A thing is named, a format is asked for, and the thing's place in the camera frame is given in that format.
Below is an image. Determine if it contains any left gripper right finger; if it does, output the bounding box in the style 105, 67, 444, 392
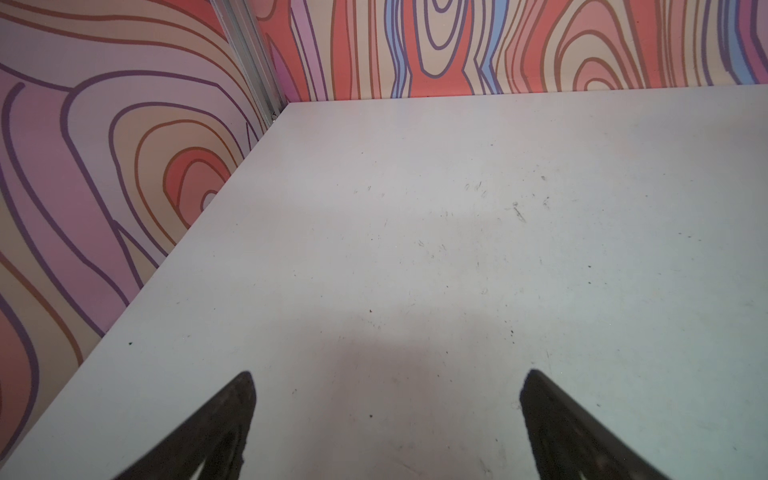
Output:
519, 369, 666, 480

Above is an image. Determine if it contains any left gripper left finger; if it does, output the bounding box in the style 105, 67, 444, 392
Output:
117, 371, 257, 479

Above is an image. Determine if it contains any aluminium corner frame post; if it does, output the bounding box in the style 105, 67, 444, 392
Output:
211, 0, 287, 129

